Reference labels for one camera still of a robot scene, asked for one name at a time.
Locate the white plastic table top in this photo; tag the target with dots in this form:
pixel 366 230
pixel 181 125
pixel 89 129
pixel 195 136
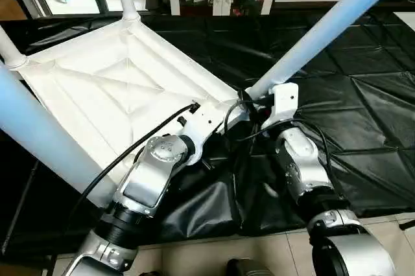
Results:
pixel 117 81

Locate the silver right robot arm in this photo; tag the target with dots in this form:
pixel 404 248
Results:
pixel 311 172

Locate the black work mat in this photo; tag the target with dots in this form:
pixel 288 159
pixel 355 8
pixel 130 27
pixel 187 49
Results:
pixel 337 81

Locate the white flat board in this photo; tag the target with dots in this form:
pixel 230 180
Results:
pixel 405 20

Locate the black left robot foot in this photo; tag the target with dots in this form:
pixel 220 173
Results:
pixel 149 274

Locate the brown box blue print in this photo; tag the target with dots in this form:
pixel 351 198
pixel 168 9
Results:
pixel 11 5

